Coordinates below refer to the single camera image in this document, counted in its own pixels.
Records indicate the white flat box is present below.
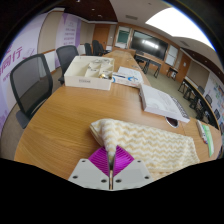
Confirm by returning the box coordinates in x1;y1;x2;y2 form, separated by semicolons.
138;83;191;124

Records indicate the wooden desk with black legs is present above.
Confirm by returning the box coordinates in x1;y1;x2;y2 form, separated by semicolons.
134;53;162;79

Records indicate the cream chevron towel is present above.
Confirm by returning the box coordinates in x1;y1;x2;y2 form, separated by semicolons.
89;118;201;183

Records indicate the brown wooden door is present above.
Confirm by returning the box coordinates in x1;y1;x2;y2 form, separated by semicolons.
175;53;192;84
92;23;111;51

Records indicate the black chair behind desk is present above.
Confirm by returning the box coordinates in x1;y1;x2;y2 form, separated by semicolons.
134;49;145;64

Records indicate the large purple wall banner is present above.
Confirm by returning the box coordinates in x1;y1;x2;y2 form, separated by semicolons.
0;13;48;138

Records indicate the colourful wall poster collage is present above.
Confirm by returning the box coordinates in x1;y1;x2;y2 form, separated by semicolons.
203;73;224;118

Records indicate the white ceiling light panel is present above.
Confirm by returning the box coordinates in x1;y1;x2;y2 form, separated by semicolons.
144;7;214;51

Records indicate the row of black chairs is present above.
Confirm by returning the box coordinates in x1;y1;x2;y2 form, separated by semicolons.
83;39;109;57
186;84;224;134

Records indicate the large black wall screen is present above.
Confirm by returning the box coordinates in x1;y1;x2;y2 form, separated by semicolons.
129;29;169;61

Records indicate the white paper sheet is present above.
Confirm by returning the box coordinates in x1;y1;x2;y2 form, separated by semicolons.
117;66;145;86

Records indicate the small wooden side desk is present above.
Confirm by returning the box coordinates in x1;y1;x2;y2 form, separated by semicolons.
166;66;179;81

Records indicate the whiteboard with green sheet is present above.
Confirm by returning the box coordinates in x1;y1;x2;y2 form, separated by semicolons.
114;25;132;50

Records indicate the white open cardboard box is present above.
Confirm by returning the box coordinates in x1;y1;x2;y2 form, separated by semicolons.
63;55;115;91

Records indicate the white marker box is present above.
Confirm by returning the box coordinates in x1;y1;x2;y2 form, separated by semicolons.
195;119;208;145

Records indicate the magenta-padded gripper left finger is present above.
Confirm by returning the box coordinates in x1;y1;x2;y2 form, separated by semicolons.
68;145;112;191

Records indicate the round table cable grommet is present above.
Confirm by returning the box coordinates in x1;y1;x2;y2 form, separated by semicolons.
165;116;180;129

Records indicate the blue marker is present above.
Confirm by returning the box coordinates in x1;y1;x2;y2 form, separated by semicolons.
201;131;209;145

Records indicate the black mesh office chair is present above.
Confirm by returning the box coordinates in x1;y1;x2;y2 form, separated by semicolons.
9;53;54;130
55;44;80;85

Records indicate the white and blue packet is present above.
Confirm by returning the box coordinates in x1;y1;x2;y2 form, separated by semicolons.
111;72;143;89

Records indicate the narrow purple wall banner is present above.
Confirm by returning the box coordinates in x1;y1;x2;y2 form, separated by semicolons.
54;13;83;69

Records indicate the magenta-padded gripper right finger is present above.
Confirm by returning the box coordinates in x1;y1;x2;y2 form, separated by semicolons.
111;145;155;191

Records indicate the plain white whiteboard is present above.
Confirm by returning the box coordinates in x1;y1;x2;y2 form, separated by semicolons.
164;44;179;67

